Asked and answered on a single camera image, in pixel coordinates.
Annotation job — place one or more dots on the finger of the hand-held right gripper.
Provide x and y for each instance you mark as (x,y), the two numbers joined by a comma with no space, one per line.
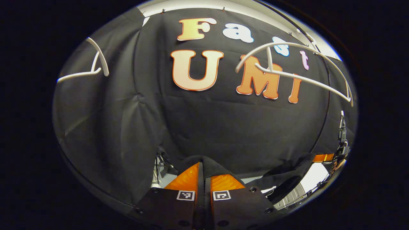
(323,157)

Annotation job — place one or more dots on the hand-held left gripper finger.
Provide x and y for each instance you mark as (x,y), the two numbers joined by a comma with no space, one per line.
(207,207)
(199,204)

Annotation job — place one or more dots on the black knitted jacket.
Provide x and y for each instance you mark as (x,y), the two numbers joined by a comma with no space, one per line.
(287,179)

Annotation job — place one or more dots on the white clothes hanger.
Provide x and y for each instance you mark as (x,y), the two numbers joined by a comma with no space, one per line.
(270,59)
(76,75)

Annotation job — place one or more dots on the black tripod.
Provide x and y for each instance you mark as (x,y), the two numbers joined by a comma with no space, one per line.
(164,166)

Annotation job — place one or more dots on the black backdrop cloth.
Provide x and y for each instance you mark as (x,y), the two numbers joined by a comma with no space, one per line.
(207,127)

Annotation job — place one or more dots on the row of small black clips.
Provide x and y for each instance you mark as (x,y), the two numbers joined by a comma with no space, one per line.
(163,11)

